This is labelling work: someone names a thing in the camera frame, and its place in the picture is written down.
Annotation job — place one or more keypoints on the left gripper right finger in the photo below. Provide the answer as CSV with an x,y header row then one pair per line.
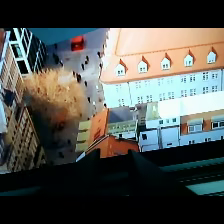
x,y
146,178

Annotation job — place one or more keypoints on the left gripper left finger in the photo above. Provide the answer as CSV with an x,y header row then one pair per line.
x,y
90,176

